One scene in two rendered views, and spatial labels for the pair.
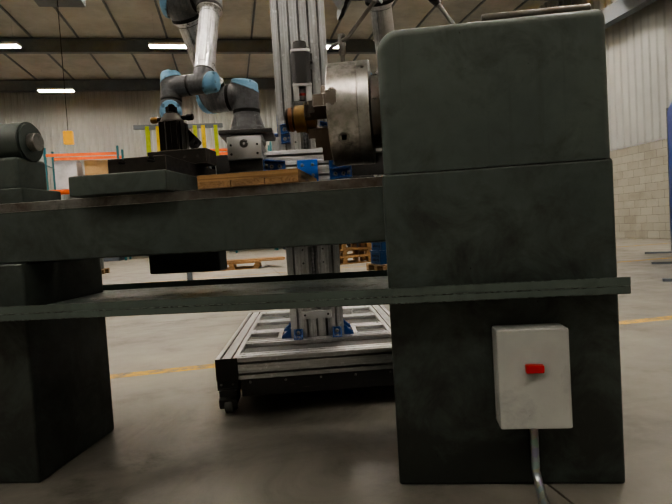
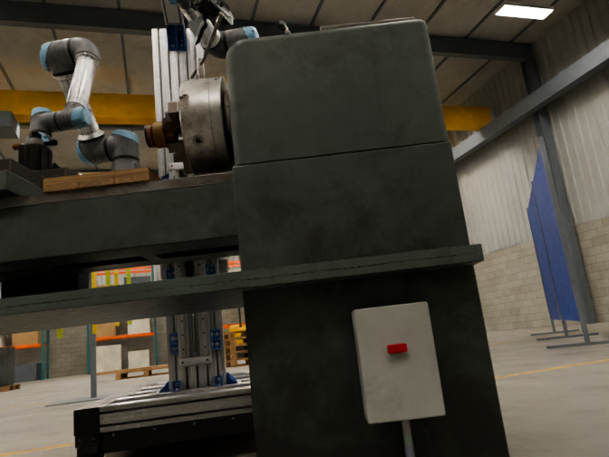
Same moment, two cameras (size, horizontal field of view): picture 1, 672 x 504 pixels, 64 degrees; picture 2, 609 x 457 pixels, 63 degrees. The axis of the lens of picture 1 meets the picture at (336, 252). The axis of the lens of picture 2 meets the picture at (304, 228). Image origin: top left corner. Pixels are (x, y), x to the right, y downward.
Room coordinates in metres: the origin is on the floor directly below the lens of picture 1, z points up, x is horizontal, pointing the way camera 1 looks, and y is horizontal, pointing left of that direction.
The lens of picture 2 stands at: (0.21, -0.16, 0.38)
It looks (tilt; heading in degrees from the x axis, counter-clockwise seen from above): 13 degrees up; 353
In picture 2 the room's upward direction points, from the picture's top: 7 degrees counter-clockwise
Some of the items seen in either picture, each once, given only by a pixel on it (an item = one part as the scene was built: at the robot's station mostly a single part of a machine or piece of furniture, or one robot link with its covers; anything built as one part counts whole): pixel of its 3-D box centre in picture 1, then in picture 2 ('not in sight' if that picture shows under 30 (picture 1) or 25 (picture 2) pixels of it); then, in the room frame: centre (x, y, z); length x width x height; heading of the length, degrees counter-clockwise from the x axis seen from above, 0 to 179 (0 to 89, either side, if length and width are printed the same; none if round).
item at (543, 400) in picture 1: (550, 434); (416, 410); (1.23, -0.47, 0.22); 0.42 x 0.18 x 0.44; 173
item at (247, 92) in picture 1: (243, 95); (123, 146); (2.38, 0.36, 1.33); 0.13 x 0.12 x 0.14; 78
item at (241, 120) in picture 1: (247, 122); (126, 170); (2.38, 0.35, 1.21); 0.15 x 0.15 x 0.10
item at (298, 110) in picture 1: (301, 118); (161, 134); (1.74, 0.08, 1.08); 0.09 x 0.09 x 0.09; 83
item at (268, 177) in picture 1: (262, 183); (120, 197); (1.75, 0.22, 0.89); 0.36 x 0.30 x 0.04; 173
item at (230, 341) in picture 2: (337, 246); (251, 346); (11.47, -0.04, 0.36); 1.26 x 0.86 x 0.73; 112
